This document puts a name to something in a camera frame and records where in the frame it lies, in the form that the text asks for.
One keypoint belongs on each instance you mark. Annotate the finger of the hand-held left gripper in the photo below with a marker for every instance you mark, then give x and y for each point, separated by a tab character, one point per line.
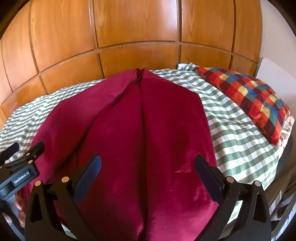
34	151
10	150

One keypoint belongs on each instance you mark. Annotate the dark red velvet garment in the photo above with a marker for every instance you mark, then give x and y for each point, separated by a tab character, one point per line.
138	139

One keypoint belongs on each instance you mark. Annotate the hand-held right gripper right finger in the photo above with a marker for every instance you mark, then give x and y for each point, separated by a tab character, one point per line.
208	172

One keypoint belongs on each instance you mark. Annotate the white headboard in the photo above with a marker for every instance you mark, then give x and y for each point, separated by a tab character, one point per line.
275	71

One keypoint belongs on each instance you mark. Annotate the dark bed frame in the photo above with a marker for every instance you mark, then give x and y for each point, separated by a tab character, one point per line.
285	166

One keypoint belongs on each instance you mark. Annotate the green white checked bedsheet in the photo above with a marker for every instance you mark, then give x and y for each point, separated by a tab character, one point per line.
231	129

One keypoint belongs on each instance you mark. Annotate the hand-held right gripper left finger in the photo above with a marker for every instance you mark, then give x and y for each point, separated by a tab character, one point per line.
89	178

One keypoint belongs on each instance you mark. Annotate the floral patterned fabric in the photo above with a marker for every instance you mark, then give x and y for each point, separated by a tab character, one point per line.
286	129

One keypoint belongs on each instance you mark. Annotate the multicoloured checked pillow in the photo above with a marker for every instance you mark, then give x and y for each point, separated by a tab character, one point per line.
249	97

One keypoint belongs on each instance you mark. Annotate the person's left hand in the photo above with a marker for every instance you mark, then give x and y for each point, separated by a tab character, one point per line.
19	209

